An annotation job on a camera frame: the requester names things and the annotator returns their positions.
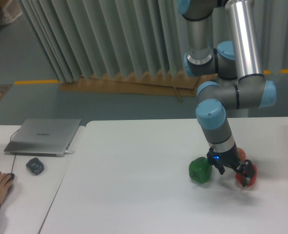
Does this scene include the grey folding curtain screen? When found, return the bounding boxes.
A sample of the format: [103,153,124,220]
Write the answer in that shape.
[19,0,288,82]

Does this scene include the red bell pepper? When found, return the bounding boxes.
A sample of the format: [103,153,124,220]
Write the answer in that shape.
[235,164,257,187]

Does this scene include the small black gadget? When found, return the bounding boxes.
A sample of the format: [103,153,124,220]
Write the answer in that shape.
[26,157,45,176]

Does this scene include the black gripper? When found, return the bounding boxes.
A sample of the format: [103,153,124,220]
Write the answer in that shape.
[206,143,255,185]

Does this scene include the black mouse cable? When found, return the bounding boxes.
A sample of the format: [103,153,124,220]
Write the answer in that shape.
[0,124,21,174]

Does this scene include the white usb plug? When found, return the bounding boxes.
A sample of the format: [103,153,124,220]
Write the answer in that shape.
[64,151,75,155]

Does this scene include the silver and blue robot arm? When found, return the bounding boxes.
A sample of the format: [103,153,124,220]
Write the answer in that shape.
[177,0,277,187]

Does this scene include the silver closed laptop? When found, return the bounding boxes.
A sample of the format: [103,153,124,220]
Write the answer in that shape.
[4,118,81,156]

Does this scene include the black computer mouse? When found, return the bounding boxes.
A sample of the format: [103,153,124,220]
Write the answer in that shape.
[2,173,15,184]

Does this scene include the green bell pepper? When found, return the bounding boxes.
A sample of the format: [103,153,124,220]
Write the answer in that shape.
[188,157,212,184]

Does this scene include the brown egg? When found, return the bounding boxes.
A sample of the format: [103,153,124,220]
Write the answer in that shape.
[237,147,247,161]

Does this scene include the brown cardboard sheet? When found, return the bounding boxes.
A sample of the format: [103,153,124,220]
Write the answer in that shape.
[60,70,205,101]

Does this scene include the plastic wrapped cardboard boxes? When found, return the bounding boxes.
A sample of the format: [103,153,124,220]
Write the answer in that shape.
[0,0,22,25]

